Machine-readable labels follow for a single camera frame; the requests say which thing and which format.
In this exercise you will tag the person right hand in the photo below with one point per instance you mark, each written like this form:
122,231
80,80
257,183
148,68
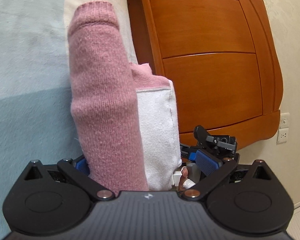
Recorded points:
184,182

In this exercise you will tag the wooden headboard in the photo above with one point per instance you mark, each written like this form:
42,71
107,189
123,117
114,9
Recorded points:
221,58

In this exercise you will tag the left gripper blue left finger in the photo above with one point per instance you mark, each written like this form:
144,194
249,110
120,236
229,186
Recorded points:
77,172

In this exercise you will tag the pink and white sweater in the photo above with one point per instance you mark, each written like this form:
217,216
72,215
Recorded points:
126,117

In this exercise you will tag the white wall switch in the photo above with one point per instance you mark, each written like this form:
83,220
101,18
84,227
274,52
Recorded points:
284,120

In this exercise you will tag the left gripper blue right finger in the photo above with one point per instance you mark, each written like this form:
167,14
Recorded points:
215,171

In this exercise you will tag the white wall socket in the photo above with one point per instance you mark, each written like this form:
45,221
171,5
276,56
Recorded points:
282,135

